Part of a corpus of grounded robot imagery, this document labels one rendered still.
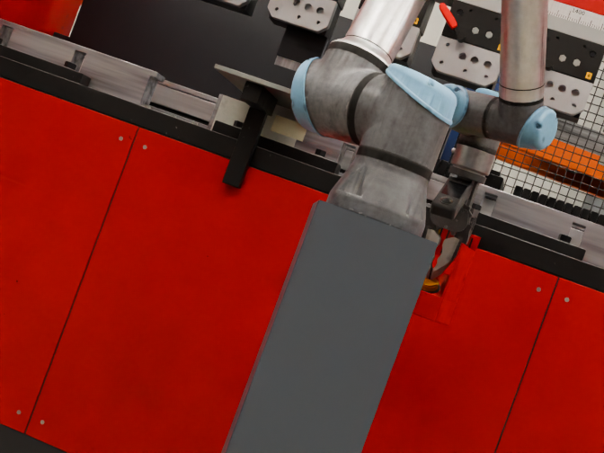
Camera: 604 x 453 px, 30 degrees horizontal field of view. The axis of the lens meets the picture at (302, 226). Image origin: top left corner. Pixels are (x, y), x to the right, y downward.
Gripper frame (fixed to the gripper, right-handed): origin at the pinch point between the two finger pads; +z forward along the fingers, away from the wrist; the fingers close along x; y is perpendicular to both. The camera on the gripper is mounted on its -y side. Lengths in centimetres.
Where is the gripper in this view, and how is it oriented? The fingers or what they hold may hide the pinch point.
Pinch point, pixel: (430, 272)
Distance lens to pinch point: 210.9
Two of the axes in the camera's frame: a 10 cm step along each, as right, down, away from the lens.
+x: -8.9, -3.2, 3.1
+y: 3.1, 0.4, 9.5
